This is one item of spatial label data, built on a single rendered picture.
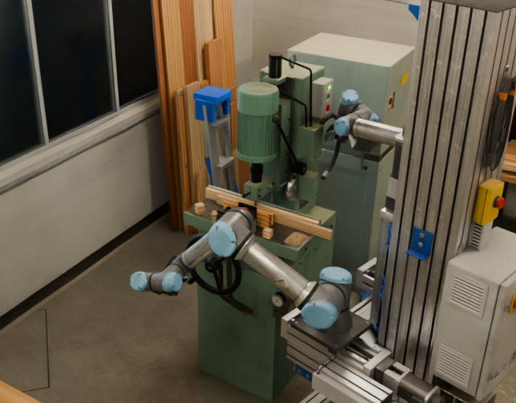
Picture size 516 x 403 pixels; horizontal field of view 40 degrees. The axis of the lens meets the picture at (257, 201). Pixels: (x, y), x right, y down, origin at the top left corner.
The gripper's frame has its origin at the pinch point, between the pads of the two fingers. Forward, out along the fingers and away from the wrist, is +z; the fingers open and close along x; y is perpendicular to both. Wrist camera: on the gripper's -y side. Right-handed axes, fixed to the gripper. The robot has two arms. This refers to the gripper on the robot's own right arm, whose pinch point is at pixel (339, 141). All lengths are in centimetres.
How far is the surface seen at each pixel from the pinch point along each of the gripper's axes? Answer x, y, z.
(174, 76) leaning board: -110, -80, 70
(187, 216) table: -60, 50, 15
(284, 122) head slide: -25.2, 14.4, -22.4
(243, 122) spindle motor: -41, 26, -31
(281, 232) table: -16, 53, 5
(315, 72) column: -17.3, -9.8, -31.9
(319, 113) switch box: -11.5, 2.6, -19.5
